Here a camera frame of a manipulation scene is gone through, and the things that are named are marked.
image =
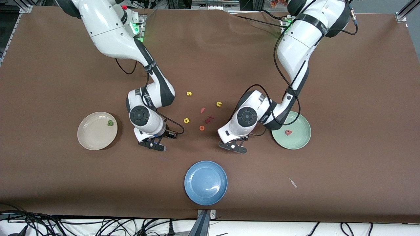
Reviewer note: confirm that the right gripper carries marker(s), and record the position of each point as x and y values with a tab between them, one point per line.
167	132

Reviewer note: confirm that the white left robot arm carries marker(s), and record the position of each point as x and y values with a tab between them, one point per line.
298	42

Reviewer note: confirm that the black power plug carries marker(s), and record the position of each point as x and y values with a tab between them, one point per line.
171	229

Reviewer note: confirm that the orange artificial flowers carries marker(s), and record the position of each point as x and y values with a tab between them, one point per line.
280	3

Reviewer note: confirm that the white paper scrap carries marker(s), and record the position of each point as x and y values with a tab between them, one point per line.
292	182

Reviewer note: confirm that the brown table cover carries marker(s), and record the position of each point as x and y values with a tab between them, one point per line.
210	49

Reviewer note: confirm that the grey metal box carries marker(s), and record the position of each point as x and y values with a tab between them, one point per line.
215	4

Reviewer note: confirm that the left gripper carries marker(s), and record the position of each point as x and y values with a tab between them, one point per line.
246	137

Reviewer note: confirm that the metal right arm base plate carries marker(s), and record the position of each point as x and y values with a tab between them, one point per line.
143	29

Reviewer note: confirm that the grey metal camera post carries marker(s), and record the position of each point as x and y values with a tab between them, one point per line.
203	223

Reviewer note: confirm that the blue plate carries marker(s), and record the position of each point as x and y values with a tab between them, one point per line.
205	183

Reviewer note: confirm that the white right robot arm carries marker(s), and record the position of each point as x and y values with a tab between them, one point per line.
111	36

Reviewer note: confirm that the beige brown plate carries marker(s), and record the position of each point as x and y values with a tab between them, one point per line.
95	132

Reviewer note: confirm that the pale green plate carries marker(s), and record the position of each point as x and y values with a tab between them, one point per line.
295	142

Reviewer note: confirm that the aluminium frame rail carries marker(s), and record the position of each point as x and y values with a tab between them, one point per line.
402	16
26	8

